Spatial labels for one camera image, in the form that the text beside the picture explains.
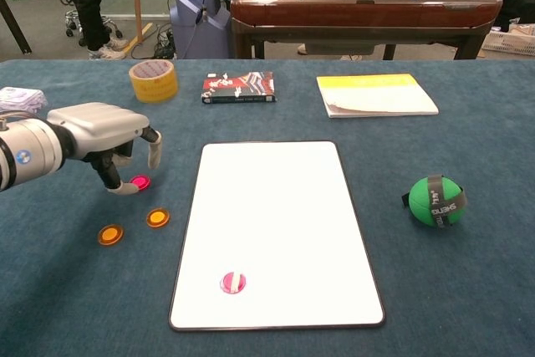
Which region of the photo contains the green ball with black strap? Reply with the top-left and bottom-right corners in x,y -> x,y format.
401,173 -> 468,230

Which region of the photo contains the pink disc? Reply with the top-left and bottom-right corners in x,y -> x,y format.
128,174 -> 151,191
219,271 -> 248,295

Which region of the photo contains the orange disc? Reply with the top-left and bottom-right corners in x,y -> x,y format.
97,224 -> 125,247
145,207 -> 171,229

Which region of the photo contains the yellow white notebook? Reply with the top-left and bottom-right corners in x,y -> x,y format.
316,73 -> 440,119

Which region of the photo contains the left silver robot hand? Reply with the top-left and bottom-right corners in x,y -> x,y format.
46,101 -> 163,196

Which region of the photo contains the black bag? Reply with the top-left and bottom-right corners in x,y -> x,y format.
495,0 -> 535,34

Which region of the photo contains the yellow tape roll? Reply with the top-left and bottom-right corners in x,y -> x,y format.
128,59 -> 180,104

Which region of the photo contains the white plastic crate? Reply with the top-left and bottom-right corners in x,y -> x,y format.
480,28 -> 535,57

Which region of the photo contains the black chrome swivel stool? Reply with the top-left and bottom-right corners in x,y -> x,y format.
64,8 -> 125,47

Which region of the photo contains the black red small box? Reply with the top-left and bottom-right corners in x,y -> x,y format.
201,71 -> 278,105

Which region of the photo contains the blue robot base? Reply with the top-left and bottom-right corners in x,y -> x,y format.
169,0 -> 233,60

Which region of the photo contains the black slanted table leg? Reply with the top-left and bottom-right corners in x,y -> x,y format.
0,0 -> 33,55

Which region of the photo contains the person in black clothes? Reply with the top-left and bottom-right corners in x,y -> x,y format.
41,0 -> 130,60

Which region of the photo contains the blue felt table cloth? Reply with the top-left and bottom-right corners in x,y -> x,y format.
0,59 -> 535,357

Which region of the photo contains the black floor cable bundle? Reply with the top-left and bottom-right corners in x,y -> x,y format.
131,24 -> 176,60

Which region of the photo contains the brown mahjong table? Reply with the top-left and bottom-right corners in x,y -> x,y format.
229,0 -> 504,61

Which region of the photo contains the white magnetic board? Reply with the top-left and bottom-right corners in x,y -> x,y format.
168,140 -> 386,332

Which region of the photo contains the clear plastic packet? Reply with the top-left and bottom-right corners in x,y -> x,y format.
0,86 -> 48,115

